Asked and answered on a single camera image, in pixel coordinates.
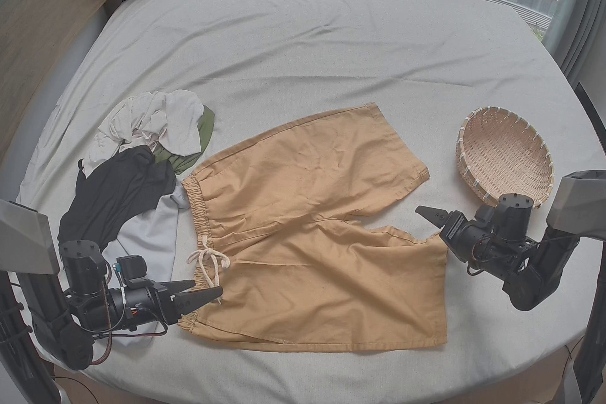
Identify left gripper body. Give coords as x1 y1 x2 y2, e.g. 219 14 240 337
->
116 286 184 325

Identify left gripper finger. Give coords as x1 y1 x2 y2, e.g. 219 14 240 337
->
176 287 223 314
158 279 196 296

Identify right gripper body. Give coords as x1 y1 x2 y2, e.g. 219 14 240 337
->
439 210 489 264

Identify tan shorts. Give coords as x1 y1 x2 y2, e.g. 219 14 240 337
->
176 101 449 353

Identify pale blue garment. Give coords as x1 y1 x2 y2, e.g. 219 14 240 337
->
97 182 190 351

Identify round woven basket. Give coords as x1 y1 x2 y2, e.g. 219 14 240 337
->
457 106 555 209

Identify black garment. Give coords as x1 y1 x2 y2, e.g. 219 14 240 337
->
58 145 178 253

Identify green garment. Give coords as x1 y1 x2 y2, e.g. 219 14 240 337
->
151 105 216 175

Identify white garment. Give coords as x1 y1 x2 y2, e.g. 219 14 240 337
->
86 90 205 168

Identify bed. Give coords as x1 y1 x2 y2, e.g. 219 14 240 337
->
0 0 598 393

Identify grey-green curtain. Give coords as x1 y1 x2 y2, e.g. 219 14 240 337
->
542 0 606 83

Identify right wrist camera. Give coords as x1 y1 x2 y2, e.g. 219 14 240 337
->
475 203 498 230

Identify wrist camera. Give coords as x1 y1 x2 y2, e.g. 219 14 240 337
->
475 203 498 230
115 254 164 291

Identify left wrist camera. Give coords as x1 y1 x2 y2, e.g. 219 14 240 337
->
115 254 164 291

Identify black cable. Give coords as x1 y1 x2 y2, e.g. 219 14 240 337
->
54 376 93 404

